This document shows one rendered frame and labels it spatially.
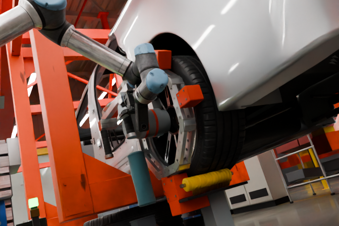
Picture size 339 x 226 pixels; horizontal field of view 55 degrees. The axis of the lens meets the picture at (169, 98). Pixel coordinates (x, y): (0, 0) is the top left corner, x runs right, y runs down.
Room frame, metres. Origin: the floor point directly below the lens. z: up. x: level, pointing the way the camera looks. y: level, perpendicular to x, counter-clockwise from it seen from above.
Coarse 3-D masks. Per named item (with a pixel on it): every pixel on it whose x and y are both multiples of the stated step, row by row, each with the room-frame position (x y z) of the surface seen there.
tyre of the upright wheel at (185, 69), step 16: (176, 64) 1.44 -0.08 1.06; (192, 64) 1.42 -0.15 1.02; (192, 80) 1.37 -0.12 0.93; (208, 80) 1.40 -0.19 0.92; (208, 96) 1.37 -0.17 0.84; (208, 112) 1.38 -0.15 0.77; (224, 112) 1.42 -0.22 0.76; (240, 112) 1.47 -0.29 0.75; (208, 128) 1.39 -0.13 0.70; (224, 128) 1.44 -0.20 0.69; (240, 128) 1.49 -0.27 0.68; (208, 144) 1.42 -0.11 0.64; (224, 144) 1.48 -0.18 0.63; (240, 144) 1.54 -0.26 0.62; (160, 160) 1.81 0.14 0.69; (192, 160) 1.53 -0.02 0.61; (208, 160) 1.48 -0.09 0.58; (224, 160) 1.55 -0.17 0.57; (192, 176) 1.57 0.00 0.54
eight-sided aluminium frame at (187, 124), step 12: (168, 72) 1.44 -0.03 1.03; (168, 84) 1.38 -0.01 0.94; (180, 84) 1.38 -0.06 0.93; (180, 108) 1.36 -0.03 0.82; (180, 120) 1.37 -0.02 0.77; (192, 120) 1.38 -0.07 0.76; (180, 132) 1.40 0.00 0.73; (192, 132) 1.41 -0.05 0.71; (144, 144) 1.84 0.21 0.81; (180, 144) 1.43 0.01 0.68; (192, 144) 1.45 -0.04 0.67; (180, 156) 1.45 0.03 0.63; (156, 168) 1.69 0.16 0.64; (168, 168) 1.57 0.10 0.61; (180, 168) 1.49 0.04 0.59
